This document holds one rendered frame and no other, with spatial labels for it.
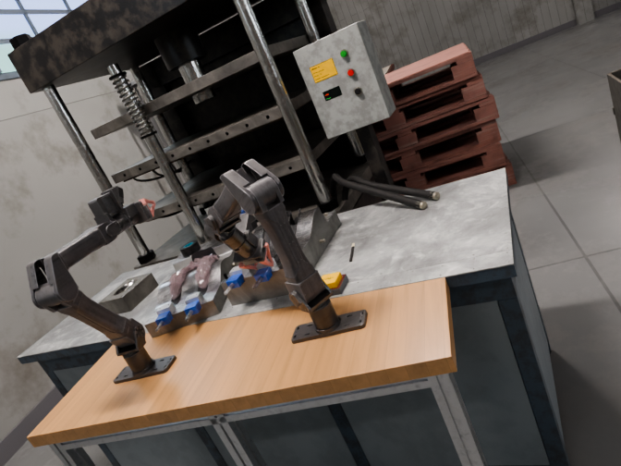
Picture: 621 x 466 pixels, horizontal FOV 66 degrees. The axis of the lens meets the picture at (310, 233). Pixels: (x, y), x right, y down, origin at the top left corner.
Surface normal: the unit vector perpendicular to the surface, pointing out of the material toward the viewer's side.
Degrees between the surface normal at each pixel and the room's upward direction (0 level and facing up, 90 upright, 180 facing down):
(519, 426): 90
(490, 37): 90
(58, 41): 90
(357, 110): 90
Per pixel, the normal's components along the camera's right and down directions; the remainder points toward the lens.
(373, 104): -0.32, 0.44
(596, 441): -0.39, -0.87
